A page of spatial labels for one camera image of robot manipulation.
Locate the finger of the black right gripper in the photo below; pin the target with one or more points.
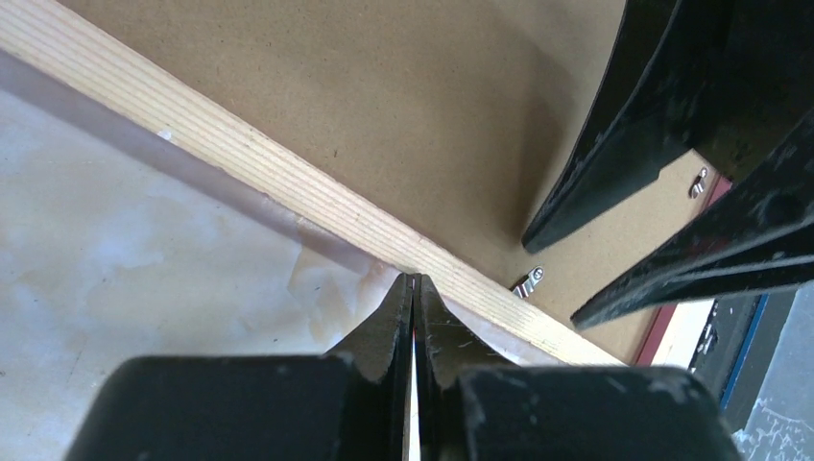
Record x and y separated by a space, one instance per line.
725 79
756 238

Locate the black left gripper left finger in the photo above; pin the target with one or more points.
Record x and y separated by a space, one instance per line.
350 403

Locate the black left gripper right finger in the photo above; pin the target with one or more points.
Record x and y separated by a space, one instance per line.
474 404

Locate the brown backing board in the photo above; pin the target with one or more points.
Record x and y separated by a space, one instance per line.
456 117

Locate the pink photo frame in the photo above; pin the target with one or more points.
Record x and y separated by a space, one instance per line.
61 44

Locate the small metal frame clip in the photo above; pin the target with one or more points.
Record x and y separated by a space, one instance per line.
527 284

